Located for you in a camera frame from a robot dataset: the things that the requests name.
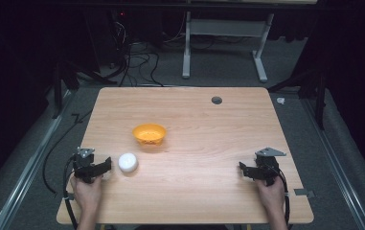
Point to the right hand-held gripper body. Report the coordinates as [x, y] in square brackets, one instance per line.
[268, 164]

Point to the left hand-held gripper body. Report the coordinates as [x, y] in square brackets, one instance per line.
[82, 164]

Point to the person's left hand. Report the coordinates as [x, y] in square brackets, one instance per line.
[87, 193]

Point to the person's right hand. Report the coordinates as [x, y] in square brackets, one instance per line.
[270, 195]

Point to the white round lid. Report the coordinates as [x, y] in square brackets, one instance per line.
[128, 162]

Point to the orange perforated bowl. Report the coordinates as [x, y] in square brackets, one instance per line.
[149, 133]

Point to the small white floor scrap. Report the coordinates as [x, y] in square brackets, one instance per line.
[280, 101]

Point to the grey table grommet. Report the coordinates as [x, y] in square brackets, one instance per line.
[216, 100]

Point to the black stand legs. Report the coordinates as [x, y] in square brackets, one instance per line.
[317, 92]
[65, 80]

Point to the grey metal bracket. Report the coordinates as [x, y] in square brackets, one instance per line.
[304, 192]

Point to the silver floor rail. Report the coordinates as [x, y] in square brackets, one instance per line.
[27, 179]
[336, 163]

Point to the white metal desk frame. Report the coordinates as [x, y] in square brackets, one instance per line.
[224, 28]

